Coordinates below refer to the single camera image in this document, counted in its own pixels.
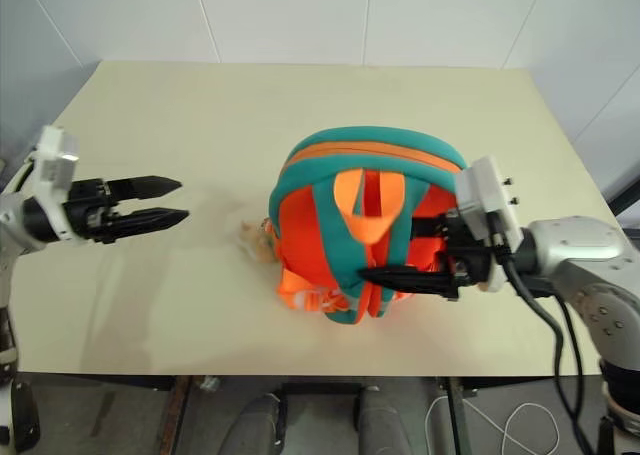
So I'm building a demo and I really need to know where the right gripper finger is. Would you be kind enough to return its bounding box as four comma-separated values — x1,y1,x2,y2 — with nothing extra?
409,215,447,240
356,266,461,302

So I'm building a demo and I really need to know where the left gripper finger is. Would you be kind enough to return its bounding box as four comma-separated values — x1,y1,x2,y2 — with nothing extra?
107,174,183,203
107,207,191,241

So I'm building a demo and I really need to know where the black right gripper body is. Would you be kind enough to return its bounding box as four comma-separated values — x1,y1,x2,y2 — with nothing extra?
438,209,500,290

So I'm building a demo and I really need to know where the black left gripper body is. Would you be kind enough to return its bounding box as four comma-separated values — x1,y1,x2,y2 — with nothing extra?
61,177,115,245

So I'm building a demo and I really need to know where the teal and orange backpack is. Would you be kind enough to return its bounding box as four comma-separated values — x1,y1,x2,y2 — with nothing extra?
238,124,470,329

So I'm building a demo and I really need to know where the dark rounded shape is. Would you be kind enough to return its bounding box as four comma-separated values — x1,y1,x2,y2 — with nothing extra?
358,386,417,455
233,392,282,455

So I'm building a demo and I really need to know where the black table leg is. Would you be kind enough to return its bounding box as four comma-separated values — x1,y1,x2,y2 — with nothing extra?
441,374,475,455

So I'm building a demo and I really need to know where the rusty brown table leg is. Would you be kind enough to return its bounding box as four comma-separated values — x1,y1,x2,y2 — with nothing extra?
158,374,195,455

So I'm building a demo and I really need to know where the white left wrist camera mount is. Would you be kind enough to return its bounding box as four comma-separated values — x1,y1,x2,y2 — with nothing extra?
28,124,82,249

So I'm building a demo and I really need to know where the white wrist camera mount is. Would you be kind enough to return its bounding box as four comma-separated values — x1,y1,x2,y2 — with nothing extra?
28,124,82,249
453,155,524,294

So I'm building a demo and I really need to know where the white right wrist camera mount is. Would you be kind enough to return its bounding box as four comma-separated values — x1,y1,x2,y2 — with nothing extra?
453,155,524,294

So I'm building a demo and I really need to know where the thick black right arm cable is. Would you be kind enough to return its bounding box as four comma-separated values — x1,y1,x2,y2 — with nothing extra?
490,213,604,455

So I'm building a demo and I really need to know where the black metal frame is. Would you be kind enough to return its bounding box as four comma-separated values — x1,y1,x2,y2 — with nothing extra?
277,381,365,447

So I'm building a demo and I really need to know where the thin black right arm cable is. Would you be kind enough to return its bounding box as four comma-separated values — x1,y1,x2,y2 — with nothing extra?
557,294,587,416

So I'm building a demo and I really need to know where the white floor cable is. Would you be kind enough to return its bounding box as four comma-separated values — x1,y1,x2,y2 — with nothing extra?
423,393,562,455

